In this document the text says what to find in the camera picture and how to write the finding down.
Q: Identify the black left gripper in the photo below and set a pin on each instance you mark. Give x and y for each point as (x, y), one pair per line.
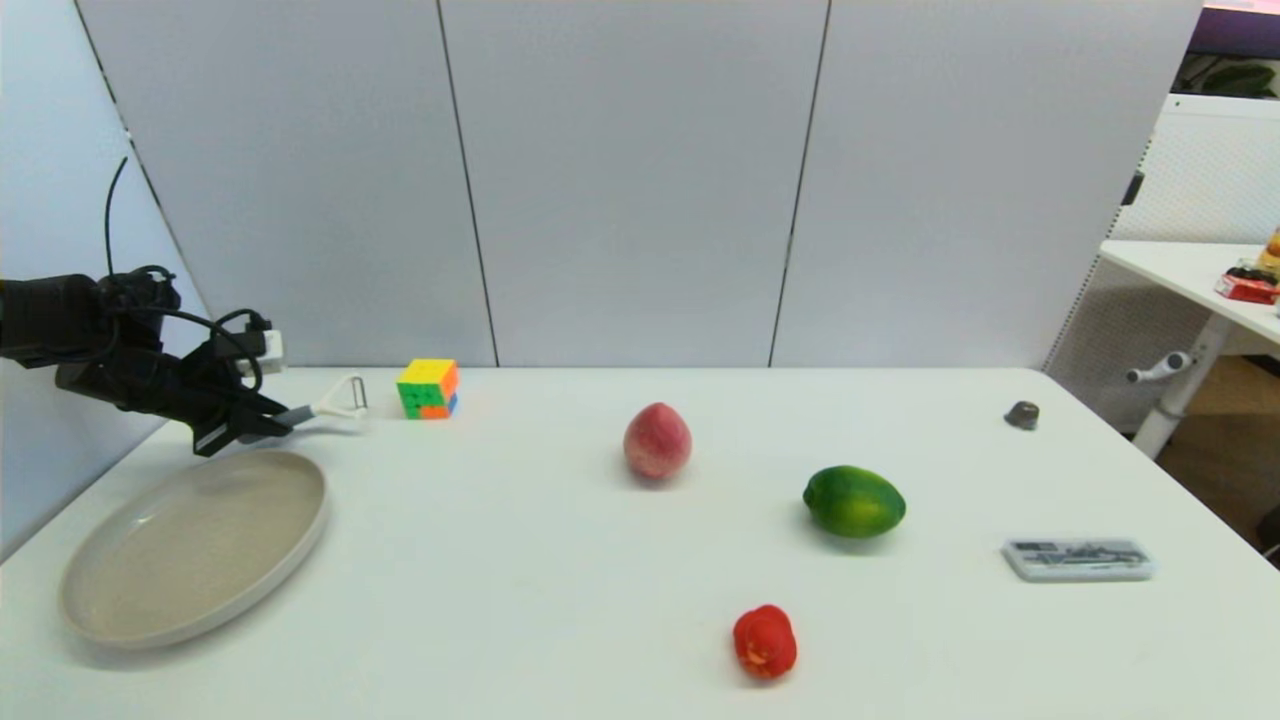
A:
(160, 385)

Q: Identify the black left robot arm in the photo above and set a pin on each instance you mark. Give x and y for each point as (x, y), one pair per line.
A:
(40, 320)

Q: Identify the beige oval plate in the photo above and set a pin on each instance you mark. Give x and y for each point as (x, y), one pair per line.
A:
(190, 550)

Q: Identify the multicoloured puzzle cube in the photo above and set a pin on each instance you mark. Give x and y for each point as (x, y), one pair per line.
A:
(428, 390)

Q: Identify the pink peach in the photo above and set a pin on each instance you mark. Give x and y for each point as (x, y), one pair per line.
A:
(656, 445)

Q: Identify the red tomato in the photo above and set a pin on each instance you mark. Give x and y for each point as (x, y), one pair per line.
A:
(765, 642)

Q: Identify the green lime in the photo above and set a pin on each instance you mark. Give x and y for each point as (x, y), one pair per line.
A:
(854, 502)

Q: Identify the small dark grey cap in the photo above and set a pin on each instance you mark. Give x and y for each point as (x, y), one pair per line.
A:
(1021, 415)

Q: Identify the grey rectangular printed case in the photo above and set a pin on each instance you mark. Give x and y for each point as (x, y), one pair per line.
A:
(1078, 559)

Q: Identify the black partition clip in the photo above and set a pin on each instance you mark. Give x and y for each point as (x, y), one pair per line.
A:
(1131, 188)

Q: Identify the white background desk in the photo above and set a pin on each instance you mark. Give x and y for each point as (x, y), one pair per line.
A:
(1180, 265)

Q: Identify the white perforated partition panel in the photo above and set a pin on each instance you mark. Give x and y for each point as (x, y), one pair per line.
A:
(1210, 170)

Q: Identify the red box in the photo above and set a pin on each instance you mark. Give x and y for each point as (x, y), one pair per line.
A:
(1245, 289)

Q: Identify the small black object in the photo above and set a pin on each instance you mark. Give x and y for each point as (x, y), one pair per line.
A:
(1245, 270)

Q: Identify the yellow bottle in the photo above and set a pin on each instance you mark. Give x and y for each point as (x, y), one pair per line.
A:
(1272, 252)

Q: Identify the green plant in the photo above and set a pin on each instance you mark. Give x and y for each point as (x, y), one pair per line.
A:
(1235, 78)

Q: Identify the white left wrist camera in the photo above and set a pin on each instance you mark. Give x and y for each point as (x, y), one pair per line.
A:
(272, 352)

